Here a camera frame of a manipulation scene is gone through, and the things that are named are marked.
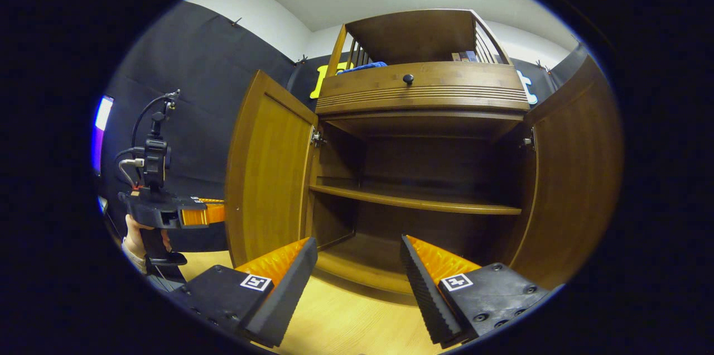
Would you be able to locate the wooden drawer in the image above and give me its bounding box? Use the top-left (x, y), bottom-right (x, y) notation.
top-left (315, 61), bottom-right (530, 116)

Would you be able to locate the blue folded cloth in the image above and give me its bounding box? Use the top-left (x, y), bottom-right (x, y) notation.
top-left (336, 61), bottom-right (388, 74)

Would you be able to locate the wooden shoe cabinet door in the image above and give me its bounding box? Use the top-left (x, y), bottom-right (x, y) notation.
top-left (225, 69), bottom-right (319, 267)
top-left (505, 42), bottom-right (624, 290)

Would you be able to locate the wooden inner shelf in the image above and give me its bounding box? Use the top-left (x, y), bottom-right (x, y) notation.
top-left (310, 184), bottom-right (523, 216)

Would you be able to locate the wooden double-door shoe cabinet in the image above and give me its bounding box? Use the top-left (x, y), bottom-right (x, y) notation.
top-left (225, 9), bottom-right (624, 297)

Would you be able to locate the black cable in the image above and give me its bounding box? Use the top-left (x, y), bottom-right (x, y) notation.
top-left (131, 93), bottom-right (180, 149)

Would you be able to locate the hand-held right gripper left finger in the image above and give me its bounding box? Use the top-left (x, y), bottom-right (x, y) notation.
top-left (167, 237), bottom-right (319, 347)

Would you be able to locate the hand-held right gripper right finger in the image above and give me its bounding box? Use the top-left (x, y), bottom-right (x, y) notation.
top-left (399, 234), bottom-right (551, 349)

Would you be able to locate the black backdrop cloth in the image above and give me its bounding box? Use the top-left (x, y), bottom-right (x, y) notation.
top-left (98, 1), bottom-right (586, 255)

